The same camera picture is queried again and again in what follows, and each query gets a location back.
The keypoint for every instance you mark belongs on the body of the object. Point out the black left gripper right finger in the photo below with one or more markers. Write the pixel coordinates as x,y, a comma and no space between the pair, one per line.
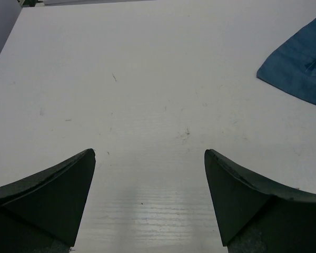
257,214

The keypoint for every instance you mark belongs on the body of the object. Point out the blue lettered pillowcase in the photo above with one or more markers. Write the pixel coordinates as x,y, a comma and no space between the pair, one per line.
291,68

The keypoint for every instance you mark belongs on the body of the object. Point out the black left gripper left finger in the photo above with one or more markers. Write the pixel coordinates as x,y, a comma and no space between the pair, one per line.
43,212

